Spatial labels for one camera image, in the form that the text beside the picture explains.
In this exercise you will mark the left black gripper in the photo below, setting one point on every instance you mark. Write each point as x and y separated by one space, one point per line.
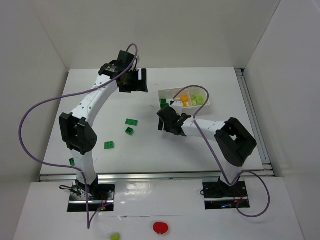
136 81

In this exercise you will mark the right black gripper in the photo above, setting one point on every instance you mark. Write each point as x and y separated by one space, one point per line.
164 122

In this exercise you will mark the green upturned 2x2 lego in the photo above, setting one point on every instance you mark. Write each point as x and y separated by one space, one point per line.
163 101

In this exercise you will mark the pale green 2x3 lego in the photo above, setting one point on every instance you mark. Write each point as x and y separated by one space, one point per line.
199 100

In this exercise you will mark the green 2x3 lego brick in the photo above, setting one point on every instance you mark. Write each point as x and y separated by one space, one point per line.
164 105

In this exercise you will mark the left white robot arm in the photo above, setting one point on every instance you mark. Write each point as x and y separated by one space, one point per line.
77 126

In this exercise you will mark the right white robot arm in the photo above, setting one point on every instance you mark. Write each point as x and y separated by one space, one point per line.
233 139

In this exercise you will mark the green 2x4 flat lego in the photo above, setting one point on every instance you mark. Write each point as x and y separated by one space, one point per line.
131 122

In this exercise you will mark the small green upturned lego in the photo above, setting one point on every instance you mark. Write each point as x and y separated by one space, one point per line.
129 131

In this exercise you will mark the white divided plastic tray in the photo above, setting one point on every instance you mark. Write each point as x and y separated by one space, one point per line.
174 94

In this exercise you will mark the green 2x2 lego front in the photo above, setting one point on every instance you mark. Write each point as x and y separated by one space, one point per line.
109 145

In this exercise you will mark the green lego table edge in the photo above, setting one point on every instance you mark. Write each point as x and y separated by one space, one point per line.
72 162

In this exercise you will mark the red round object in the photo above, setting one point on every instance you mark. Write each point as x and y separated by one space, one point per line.
160 228

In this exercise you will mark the pale green lego foreground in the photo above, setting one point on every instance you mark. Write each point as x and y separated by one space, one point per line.
115 236

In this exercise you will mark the aluminium front rail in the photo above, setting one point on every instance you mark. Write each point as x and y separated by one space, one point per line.
135 176

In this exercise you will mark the aluminium rail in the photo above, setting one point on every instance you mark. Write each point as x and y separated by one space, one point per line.
252 117
135 176

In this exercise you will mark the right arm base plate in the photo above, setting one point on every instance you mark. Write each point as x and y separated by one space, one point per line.
218 196

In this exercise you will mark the aluminium right rail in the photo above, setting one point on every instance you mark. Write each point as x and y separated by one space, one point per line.
252 117

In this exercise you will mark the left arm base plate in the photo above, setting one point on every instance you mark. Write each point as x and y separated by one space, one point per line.
105 196

